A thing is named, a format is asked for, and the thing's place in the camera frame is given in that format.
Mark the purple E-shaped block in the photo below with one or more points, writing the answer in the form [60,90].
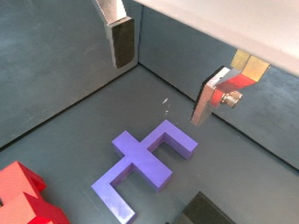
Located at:
[138,159]

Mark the black fixture bracket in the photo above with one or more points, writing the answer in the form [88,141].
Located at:
[202,212]

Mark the red E-shaped block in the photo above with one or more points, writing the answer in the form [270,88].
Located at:
[24,207]

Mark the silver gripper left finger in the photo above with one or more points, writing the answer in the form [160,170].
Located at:
[120,30]

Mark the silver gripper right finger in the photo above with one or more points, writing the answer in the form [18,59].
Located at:
[211,97]

